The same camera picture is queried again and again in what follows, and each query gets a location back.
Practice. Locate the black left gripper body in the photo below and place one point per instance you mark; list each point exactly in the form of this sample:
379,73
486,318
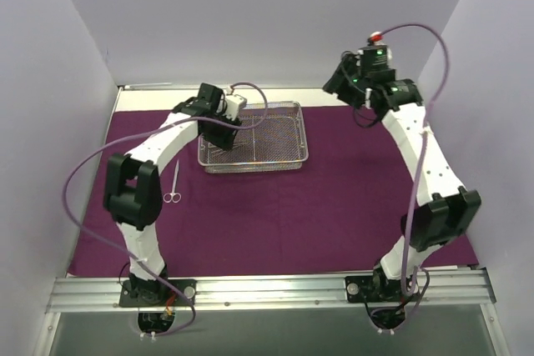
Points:
219,134

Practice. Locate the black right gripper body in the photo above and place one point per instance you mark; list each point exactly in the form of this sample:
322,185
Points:
335,83

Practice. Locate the metal mesh instrument tray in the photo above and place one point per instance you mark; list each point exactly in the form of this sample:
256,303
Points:
279,143

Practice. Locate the steel surgical scissors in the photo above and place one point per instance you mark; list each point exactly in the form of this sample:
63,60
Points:
173,195

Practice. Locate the purple cloth wrap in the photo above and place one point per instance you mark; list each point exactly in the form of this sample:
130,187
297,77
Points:
340,211

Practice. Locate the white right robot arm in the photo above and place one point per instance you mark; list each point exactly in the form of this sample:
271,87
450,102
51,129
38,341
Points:
441,208

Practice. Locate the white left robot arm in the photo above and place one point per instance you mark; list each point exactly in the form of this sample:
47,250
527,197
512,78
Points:
132,190

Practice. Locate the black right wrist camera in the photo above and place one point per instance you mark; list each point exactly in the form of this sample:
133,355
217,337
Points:
374,59

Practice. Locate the aluminium right side rail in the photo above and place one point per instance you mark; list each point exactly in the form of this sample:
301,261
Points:
408,86

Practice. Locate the aluminium rail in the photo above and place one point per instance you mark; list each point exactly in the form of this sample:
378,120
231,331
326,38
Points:
97,295
408,86

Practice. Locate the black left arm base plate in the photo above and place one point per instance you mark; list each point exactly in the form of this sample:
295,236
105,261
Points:
137,295

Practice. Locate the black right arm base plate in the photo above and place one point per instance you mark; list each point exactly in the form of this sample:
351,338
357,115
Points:
372,288

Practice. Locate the aluminium front rail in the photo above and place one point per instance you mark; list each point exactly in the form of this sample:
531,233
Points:
97,295

